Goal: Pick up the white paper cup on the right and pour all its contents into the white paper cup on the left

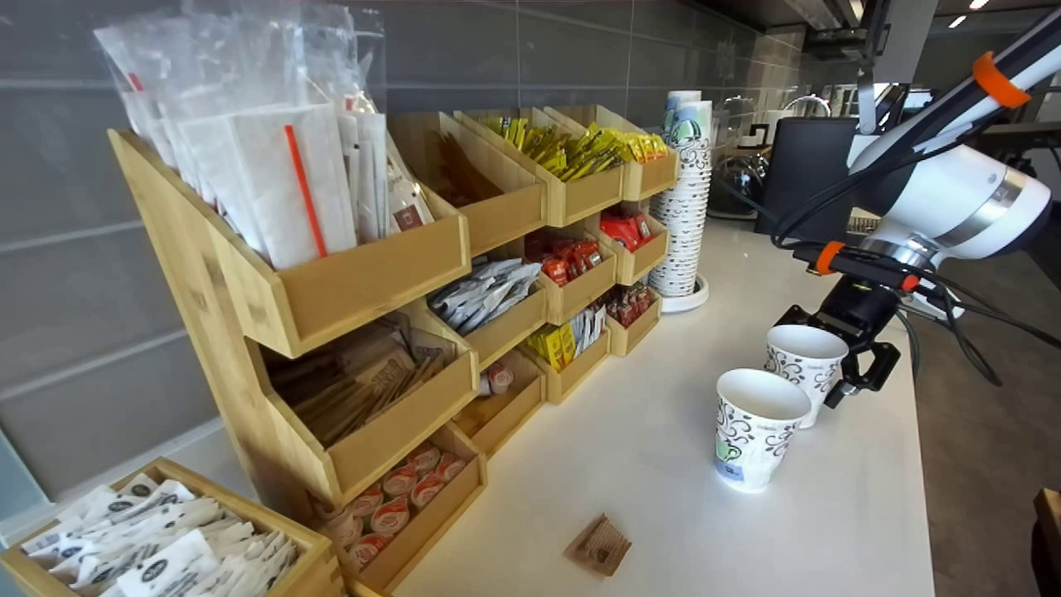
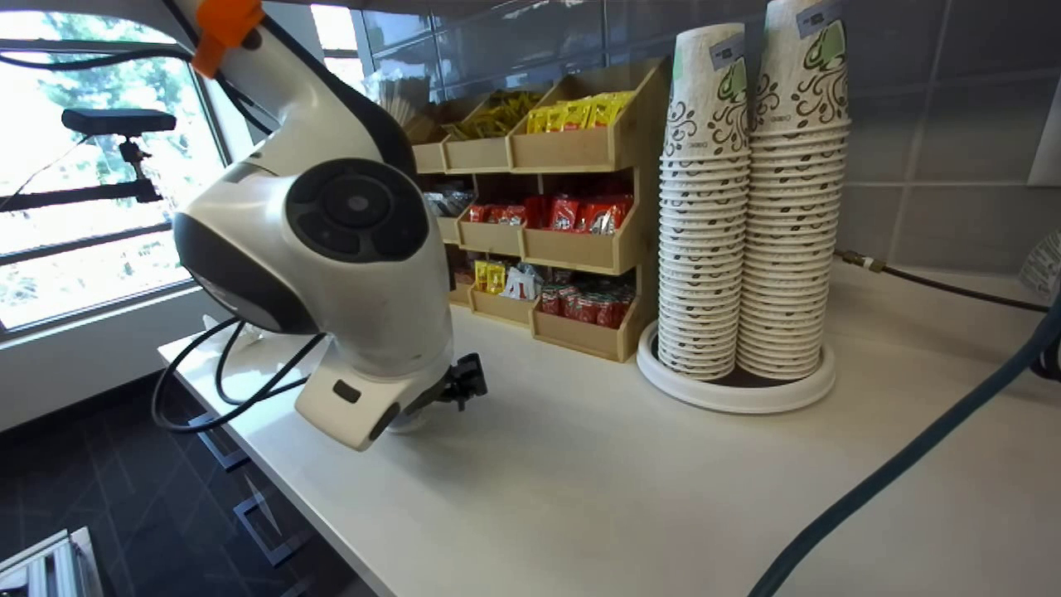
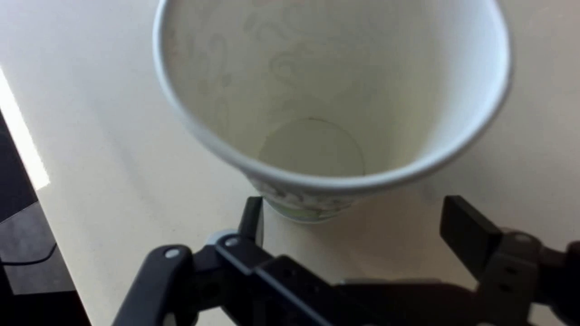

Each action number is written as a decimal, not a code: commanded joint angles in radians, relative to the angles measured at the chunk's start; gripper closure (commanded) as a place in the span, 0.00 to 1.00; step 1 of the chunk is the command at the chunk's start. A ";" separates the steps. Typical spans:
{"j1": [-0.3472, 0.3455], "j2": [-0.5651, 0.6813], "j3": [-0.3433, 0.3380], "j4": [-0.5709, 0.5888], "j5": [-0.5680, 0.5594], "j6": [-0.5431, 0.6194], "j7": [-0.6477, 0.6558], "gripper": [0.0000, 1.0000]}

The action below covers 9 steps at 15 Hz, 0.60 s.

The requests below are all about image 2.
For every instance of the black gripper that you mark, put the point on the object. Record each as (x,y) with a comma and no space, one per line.
(464,383)

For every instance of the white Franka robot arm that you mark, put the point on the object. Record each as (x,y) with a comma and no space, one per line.
(366,285)

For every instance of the shorter paper cup stack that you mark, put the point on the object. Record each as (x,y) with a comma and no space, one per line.
(699,221)

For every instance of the tall paper cup stack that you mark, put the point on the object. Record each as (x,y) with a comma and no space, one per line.
(798,221)

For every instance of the yellow and white tea bags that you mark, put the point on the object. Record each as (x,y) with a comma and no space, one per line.
(493,278)

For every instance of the dark red sachets pile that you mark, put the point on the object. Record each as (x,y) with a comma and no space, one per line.
(584,306)

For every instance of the white stick sachets pile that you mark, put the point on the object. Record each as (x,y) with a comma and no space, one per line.
(452,205)

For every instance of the wooden condiment rack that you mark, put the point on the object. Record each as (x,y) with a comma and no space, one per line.
(576,151)

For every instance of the yellow sweetener packets pile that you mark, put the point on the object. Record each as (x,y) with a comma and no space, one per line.
(500,113)
(582,111)

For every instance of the white round tray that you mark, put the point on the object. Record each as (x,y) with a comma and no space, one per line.
(733,395)

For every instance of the crinkled clear plastic bag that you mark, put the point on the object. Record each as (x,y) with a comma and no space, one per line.
(1045,268)

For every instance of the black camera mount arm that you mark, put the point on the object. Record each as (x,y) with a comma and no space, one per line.
(101,195)

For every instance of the black camera on mount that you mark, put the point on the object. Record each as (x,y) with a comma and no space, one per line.
(117,120)

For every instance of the white metal frame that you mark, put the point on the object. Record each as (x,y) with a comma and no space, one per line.
(43,567)

